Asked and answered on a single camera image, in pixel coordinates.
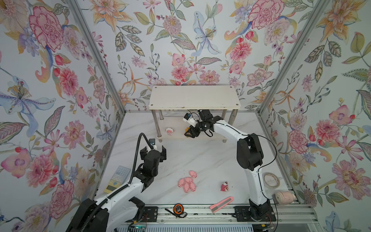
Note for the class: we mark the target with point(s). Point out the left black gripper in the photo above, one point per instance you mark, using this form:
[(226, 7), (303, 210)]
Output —
[(162, 158)]

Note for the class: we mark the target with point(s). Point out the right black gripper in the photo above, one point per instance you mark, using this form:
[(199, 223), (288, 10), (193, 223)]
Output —
[(192, 130)]

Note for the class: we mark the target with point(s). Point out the yellow-haired princess toy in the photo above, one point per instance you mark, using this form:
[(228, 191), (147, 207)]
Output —
[(188, 134)]

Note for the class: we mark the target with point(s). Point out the pink round pig toy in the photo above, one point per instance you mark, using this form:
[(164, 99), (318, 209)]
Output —
[(169, 131)]

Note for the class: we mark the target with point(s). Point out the white two-tier shelf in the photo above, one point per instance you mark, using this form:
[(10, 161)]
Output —
[(169, 104)]

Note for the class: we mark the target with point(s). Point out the small red pink figurine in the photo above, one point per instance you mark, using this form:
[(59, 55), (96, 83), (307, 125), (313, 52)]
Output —
[(225, 187)]

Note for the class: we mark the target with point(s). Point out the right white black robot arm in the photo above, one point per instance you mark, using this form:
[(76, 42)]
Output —
[(249, 156)]

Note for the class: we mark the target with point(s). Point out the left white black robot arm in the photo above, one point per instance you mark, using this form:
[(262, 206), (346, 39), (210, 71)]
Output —
[(121, 205)]

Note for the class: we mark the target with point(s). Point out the single pink piglet toy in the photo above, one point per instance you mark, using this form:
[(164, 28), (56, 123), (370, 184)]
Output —
[(193, 174)]

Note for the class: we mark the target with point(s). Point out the pink piglet toy cluster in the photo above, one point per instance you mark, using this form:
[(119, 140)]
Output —
[(187, 184)]

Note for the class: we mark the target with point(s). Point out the yellow grey calculator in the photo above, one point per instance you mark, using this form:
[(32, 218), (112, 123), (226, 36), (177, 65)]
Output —
[(118, 179)]

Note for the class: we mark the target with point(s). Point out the black orange tape measure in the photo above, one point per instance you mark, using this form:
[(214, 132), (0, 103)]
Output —
[(177, 211)]

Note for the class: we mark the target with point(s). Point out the pink striped flat tool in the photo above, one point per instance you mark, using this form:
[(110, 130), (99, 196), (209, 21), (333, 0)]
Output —
[(216, 207)]

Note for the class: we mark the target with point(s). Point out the clear tape roll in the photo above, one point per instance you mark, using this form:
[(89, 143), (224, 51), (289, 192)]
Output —
[(271, 181)]

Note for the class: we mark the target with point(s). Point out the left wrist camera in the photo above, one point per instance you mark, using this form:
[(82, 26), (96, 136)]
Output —
[(152, 143)]

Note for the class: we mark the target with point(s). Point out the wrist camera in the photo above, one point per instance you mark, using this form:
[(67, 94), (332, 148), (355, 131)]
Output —
[(190, 119), (152, 143)]

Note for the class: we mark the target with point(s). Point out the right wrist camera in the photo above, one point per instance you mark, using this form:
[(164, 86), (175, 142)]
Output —
[(190, 119)]

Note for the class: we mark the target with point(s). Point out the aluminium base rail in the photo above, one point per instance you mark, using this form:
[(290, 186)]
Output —
[(202, 214)]

